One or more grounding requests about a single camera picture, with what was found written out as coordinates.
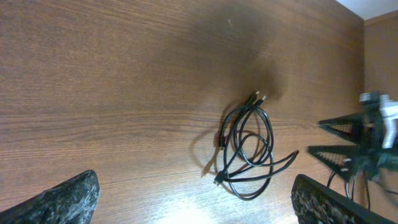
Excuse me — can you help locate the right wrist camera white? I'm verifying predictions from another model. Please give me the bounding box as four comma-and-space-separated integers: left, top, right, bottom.
359, 91, 397, 149

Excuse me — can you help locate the right camera cable black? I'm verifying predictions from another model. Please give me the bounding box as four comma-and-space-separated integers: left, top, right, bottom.
326, 169, 397, 213

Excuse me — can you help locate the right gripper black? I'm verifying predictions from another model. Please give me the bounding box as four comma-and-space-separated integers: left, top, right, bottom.
307, 104, 397, 180

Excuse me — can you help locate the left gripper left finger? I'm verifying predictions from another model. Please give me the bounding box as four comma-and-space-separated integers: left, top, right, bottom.
1, 170, 100, 223

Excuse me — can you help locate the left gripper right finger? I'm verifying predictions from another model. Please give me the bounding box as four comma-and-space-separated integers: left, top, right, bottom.
291, 174, 394, 224

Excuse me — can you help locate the black USB cable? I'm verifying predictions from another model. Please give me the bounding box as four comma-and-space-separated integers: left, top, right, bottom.
213, 91, 300, 201

